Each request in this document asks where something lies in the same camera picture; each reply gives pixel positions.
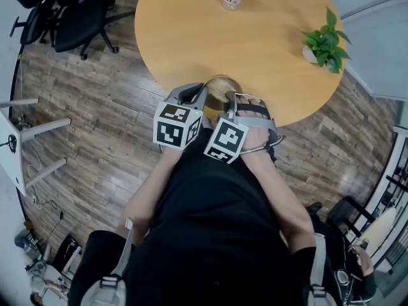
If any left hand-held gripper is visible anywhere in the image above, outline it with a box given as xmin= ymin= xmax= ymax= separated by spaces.
xmin=152 ymin=82 xmax=210 ymax=152

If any potted green plant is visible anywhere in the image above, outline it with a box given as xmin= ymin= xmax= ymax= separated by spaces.
xmin=302 ymin=6 xmax=353 ymax=75

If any white shelving rack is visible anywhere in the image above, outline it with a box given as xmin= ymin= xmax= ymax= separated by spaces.
xmin=363 ymin=124 xmax=408 ymax=267

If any white desk with legs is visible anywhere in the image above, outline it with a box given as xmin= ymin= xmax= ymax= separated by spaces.
xmin=0 ymin=98 xmax=71 ymax=197

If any person's left forearm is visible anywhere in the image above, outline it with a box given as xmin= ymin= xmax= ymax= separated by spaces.
xmin=116 ymin=148 xmax=186 ymax=247

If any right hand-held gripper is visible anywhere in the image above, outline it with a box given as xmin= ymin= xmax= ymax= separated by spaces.
xmin=203 ymin=90 xmax=279 ymax=164

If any brown bowl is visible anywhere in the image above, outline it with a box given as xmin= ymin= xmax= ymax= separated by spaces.
xmin=203 ymin=74 xmax=243 ymax=111

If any white power strip with cable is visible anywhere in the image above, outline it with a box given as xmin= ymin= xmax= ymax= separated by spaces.
xmin=30 ymin=196 xmax=64 ymax=222

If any grey shoulder strap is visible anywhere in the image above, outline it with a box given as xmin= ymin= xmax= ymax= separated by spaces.
xmin=307 ymin=233 xmax=335 ymax=306
xmin=79 ymin=217 xmax=136 ymax=306

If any white round side table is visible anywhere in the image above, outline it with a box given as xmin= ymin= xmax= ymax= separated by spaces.
xmin=360 ymin=207 xmax=398 ymax=258

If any person's black clothing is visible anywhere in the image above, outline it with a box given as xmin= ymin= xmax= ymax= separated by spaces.
xmin=68 ymin=129 xmax=342 ymax=306

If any black round desk fitting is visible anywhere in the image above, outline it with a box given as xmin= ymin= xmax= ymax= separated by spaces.
xmin=0 ymin=134 xmax=17 ymax=154

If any person's right hand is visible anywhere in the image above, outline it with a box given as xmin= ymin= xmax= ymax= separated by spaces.
xmin=237 ymin=94 xmax=272 ymax=155

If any person's right forearm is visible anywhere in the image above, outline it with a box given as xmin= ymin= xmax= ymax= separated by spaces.
xmin=240 ymin=145 xmax=316 ymax=254

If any black chair frame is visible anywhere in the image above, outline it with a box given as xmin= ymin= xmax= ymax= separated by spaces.
xmin=326 ymin=195 xmax=377 ymax=238

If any black office chair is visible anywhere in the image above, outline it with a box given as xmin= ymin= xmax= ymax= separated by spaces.
xmin=54 ymin=0 xmax=136 ymax=61
xmin=1 ymin=0 xmax=64 ymax=46

